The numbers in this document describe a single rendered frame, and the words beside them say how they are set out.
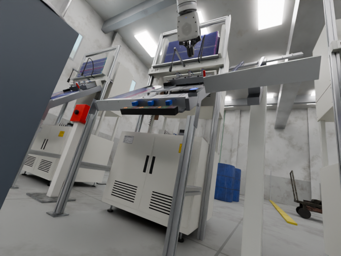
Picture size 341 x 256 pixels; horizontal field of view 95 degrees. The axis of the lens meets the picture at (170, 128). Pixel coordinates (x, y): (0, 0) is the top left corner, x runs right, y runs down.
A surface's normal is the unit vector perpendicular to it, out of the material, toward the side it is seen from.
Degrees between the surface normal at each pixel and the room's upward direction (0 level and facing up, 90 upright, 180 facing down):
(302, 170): 90
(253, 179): 90
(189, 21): 131
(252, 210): 90
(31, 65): 90
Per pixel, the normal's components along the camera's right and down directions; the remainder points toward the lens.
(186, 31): -0.44, 0.39
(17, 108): 0.86, 0.03
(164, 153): -0.43, -0.33
